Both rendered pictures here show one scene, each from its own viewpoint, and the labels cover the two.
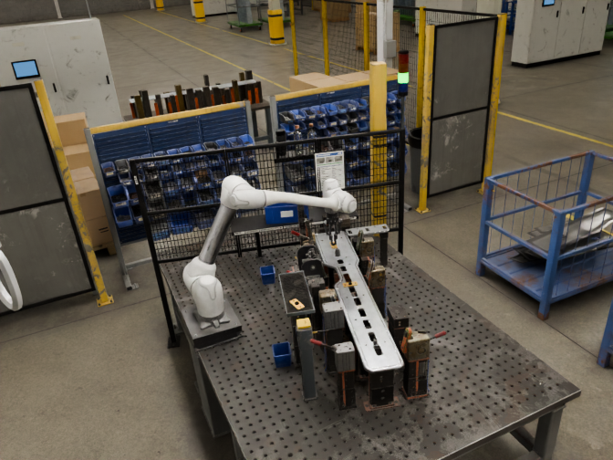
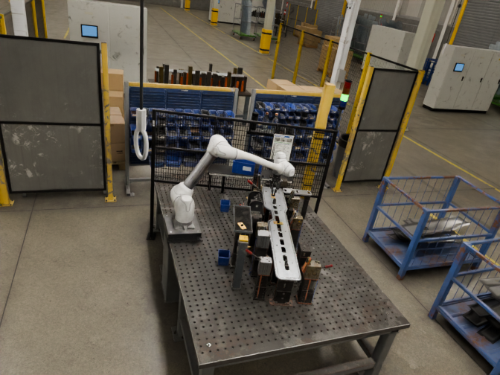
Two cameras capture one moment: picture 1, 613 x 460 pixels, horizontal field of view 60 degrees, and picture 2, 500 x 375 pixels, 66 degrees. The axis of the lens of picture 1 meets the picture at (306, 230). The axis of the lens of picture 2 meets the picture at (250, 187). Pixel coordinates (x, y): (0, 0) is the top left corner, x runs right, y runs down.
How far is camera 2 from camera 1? 0.29 m
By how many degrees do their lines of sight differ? 0
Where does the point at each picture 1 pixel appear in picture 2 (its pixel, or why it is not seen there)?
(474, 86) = (391, 114)
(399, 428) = (288, 319)
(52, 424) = (61, 269)
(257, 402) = (202, 282)
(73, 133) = (112, 82)
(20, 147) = (81, 83)
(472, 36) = (398, 80)
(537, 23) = (447, 82)
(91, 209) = (114, 136)
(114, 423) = (102, 278)
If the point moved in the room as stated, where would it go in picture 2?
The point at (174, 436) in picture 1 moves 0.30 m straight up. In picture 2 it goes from (139, 296) to (140, 271)
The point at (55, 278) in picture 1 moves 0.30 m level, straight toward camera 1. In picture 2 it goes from (81, 175) to (83, 187)
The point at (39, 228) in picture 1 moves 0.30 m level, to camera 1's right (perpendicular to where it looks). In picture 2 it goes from (79, 140) to (104, 144)
